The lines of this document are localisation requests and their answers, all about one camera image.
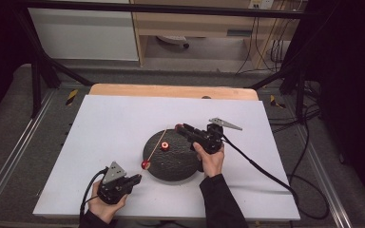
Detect person's right hand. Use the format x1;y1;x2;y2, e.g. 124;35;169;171
192;142;225;179

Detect thin wooden skewer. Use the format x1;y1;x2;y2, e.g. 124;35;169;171
138;128;168;176

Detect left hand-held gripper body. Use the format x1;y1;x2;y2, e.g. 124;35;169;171
97;161;135;205

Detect black metal frame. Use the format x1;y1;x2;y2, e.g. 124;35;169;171
12;0;312;122

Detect white cabinet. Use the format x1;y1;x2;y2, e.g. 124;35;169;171
28;7;140;62

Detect hanging black cables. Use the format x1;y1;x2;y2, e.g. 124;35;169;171
235;14;288;76

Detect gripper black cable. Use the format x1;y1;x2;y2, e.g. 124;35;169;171
221;135;299;207
79;167;109;222

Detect person's left hand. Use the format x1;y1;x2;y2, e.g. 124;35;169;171
87;180;129;224

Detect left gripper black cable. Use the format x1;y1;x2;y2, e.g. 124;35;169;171
79;167;109;222

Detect white wall socket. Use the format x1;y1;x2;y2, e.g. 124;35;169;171
248;0;276;10

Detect aluminium floor rail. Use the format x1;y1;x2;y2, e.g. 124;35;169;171
280;94;354;228
0;89;57;217

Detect yellow black tape strip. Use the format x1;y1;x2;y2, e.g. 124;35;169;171
269;94;286;109
65;88;79;106

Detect white round device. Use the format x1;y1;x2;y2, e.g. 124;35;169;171
156;34;191;49

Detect black round plate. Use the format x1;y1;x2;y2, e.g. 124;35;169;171
142;128;203;182

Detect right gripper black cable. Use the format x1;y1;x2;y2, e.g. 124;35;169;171
221;135;299;207

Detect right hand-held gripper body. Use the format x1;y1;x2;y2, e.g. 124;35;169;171
190;117;243;156

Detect wooden shelf unit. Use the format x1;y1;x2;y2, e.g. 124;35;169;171
129;0;300;69

